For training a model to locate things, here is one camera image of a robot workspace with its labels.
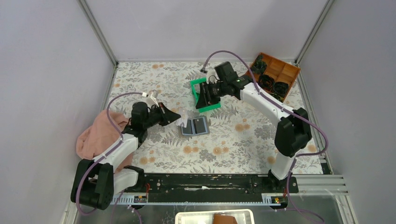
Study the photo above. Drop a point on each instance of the white plastic basket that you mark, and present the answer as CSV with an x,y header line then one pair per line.
x,y
243,216

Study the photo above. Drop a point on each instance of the green plastic bin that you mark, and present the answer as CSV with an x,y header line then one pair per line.
x,y
195,91

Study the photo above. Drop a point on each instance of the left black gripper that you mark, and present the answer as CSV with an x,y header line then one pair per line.
x,y
167,116

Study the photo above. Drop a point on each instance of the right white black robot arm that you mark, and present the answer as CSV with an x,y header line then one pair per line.
x,y
292,130

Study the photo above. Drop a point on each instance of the black rosette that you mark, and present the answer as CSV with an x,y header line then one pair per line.
x,y
266,82
280,88

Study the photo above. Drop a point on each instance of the grey credit cards stack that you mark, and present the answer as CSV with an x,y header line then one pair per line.
x,y
183,120

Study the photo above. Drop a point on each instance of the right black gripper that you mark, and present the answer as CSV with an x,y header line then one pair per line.
x,y
205,98

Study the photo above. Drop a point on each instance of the black rosette middle right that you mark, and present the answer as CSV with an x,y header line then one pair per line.
x,y
280,88

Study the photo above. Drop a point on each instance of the pink cloth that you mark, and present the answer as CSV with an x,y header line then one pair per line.
x,y
100,136

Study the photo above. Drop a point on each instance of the brown object in basket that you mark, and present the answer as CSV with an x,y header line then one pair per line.
x,y
224,219

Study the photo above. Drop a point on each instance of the black rosette middle left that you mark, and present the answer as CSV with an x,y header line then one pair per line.
x,y
266,82

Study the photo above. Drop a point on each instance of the dark green rosette top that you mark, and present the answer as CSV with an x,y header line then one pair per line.
x,y
259,66

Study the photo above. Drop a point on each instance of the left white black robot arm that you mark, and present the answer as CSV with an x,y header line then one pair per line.
x,y
96,180

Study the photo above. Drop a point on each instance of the grey blue card holder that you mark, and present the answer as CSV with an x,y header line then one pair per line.
x,y
195,127

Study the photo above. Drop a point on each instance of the black mounting base plate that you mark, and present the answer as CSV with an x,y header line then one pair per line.
x,y
212,188

